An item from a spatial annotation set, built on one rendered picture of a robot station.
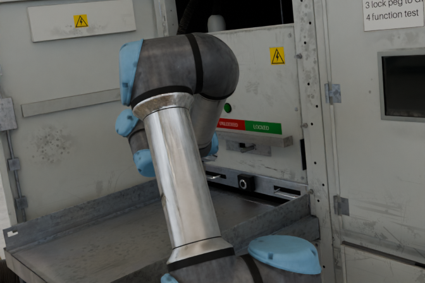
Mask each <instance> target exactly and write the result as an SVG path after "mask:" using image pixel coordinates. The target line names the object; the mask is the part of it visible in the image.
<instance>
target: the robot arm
mask: <svg viewBox="0 0 425 283"><path fill-rule="evenodd" d="M239 75H240V72H239V65H238V61H237V58H236V57H235V55H234V53H233V51H232V50H231V49H230V48H229V47H228V45H227V44H226V43H224V42H223V41H222V40H221V39H219V38H217V37H215V36H213V35H210V34H208V33H201V32H195V33H189V34H183V35H174V36H169V37H160V38H155V39H145V40H144V39H141V40H138V41H134V42H127V43H125V44H123V45H122V46H121V47H120V51H119V76H120V95H121V103H122V105H124V106H127V107H129V106H130V105H131V107H132V109H125V110H124V111H122V112H121V114H120V115H119V116H118V118H117V120H116V124H115V128H116V132H117V134H119V135H121V136H122V137H127V138H128V142H129V144H130V148H131V150H132V154H133V161H134V163H135V164H136V166H137V170H138V172H139V173H140V174H141V175H143V176H145V177H148V178H151V177H156V180H157V185H158V188H159V193H160V197H161V202H162V205H163V210H164V215H165V219H166V223H167V227H168V232H169V237H170V241H171V245H172V249H173V251H172V254H171V256H170V258H169V259H168V261H167V263H166V264H167V268H168V274H165V275H164V276H162V277H161V283H322V279H321V272H322V268H321V266H320V265H319V258H318V253H317V249H316V248H315V246H314V245H313V244H312V243H310V242H308V241H307V240H305V239H302V238H298V237H295V236H286V235H270V236H262V237H259V238H256V239H255V240H252V241H251V242H250V243H249V247H248V252H249V253H247V254H245V255H240V256H235V251H234V248H233V245H231V244H230V243H228V242H226V241H225V240H224V239H223V238H222V237H221V233H220V230H219V226H218V221H217V218H216V214H215V211H214V206H213V202H212V199H211V194H210V191H209V187H208V184H207V179H206V175H205V172H204V168H203V165H202V163H203V162H210V161H214V162H215V159H217V158H218V155H217V152H218V150H219V149H218V145H219V142H218V136H217V134H216V131H215V130H216V127H217V124H218V121H219V118H220V116H221V113H222V111H223V107H224V105H225V102H226V99H227V98H228V97H230V96H231V95H232V94H233V93H234V91H235V89H236V87H237V84H238V79H239Z"/></svg>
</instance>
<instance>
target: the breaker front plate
mask: <svg viewBox="0 0 425 283"><path fill-rule="evenodd" d="M211 35H213V36H215V37H217V38H219V39H221V40H222V41H223V42H224V43H226V44H227V45H228V47H229V48H230V49H231V50H232V51H233V53H234V55H235V57H236V58H237V61H238V65H239V72H240V75H239V79H238V84H237V87H236V89H235V91H234V93H233V94H232V95H231V96H230V97H228V98H227V99H226V102H225V103H229V104H230V105H231V112H229V113H227V112H226V111H225V110H224V108H223V111H222V113H221V116H220V118H225V119H239V120H247V121H260V122H269V123H281V130H282V135H279V134H272V133H261V132H255V131H244V130H238V129H226V128H216V130H217V131H227V132H234V133H244V134H250V135H260V136H271V137H277V138H285V137H288V136H292V139H293V145H290V146H288V147H285V148H282V147H273V146H268V145H259V144H254V145H256V150H254V151H253V150H250V151H248V152H244V153H242V152H241V151H240V150H241V149H242V148H241V147H240V143H245V142H240V141H231V140H222V139H218V142H219V145H218V149H219V150H218V152H217V155H218V158H217V159H215V162H214V161H210V162H205V164H211V165H214V166H220V167H226V168H230V169H236V170H239V171H245V172H251V173H255V174H261V175H265V176H271V177H274V178H280V179H286V180H290V181H296V182H300V183H306V184H307V170H303V171H302V169H301V161H300V147H299V140H300V139H303V138H304V134H303V128H301V127H300V126H301V125H302V113H301V105H300V90H299V77H298V69H297V58H294V56H295V55H296V47H295V33H294V26H287V27H276V28H265V29H258V30H247V31H240V32H229V33H217V34H211ZM273 47H283V50H284V57H285V64H271V57H270V50H269V48H273ZM247 144H252V143H247Z"/></svg>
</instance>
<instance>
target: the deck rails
mask: <svg viewBox="0 0 425 283"><path fill-rule="evenodd" d="M160 200H161V197H160V193H159V188H158V185H157V180H156V179H153V180H151V181H148V182H145V183H141V184H138V185H135V186H132V187H129V188H126V189H123V190H120V191H117V192H114V193H111V194H108V195H105V196H102V197H99V198H96V199H93V200H90V201H87V202H84V203H80V204H78V205H74V206H72V207H68V208H65V209H62V210H59V211H57V212H53V213H51V214H47V215H44V216H42V217H38V218H36V219H32V220H29V221H26V222H23V223H21V224H17V225H14V226H11V227H7V228H5V229H3V235H4V240H5V244H6V251H7V252H8V253H9V254H10V255H12V254H15V253H17V252H20V251H23V250H26V249H29V248H31V247H34V246H37V245H39V244H42V243H45V242H48V241H50V240H53V239H56V238H59V237H61V236H64V235H67V234H70V233H72V232H75V231H78V230H81V229H84V228H86V227H89V226H92V225H94V224H98V223H100V222H103V221H105V220H108V219H112V218H113V217H117V216H119V215H122V214H125V213H127V212H131V211H133V210H136V209H138V208H141V207H144V206H146V205H150V204H152V203H155V202H158V201H160ZM309 217H310V215H309V207H308V199H307V194H304V195H302V196H300V197H297V198H295V199H293V200H290V201H289V202H286V203H284V204H282V205H280V206H277V207H275V208H272V209H271V210H268V211H267V212H264V213H262V214H259V215H257V216H255V217H253V218H251V219H249V220H246V221H244V222H242V223H239V224H237V225H235V226H233V227H231V228H229V229H226V230H224V231H221V232H220V233H221V237H222V238H223V239H224V240H225V241H226V242H228V243H230V244H231V245H233V248H234V251H235V254H237V253H239V252H241V251H243V250H245V249H247V248H248V247H249V243H250V242H251V241H252V240H255V239H256V238H259V237H262V236H270V235H275V234H277V233H279V232H281V231H283V230H285V229H287V228H289V227H291V226H293V225H295V224H297V223H299V222H301V221H303V220H305V219H307V218H309ZM16 229H17V231H18V234H15V235H12V236H9V237H8V232H10V231H14V230H16ZM170 256H171V254H170V255H168V256H166V257H164V258H162V259H160V260H157V261H155V262H153V263H150V264H148V265H146V266H144V267H142V268H139V269H137V270H135V271H133V272H130V273H129V274H126V275H124V276H122V277H119V278H117V279H115V280H112V281H111V282H108V283H161V277H162V276H164V275H165V274H168V268H167V264H166V263H167V261H168V259H169V258H170Z"/></svg>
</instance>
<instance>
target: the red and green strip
mask: <svg viewBox="0 0 425 283"><path fill-rule="evenodd" d="M217 128H226V129H238V130H244V131H255V132H261V133H272V134H279V135H282V130H281V123H269V122H260V121H247V120H239V119H225V118H220V119H219V121H218V124H217Z"/></svg>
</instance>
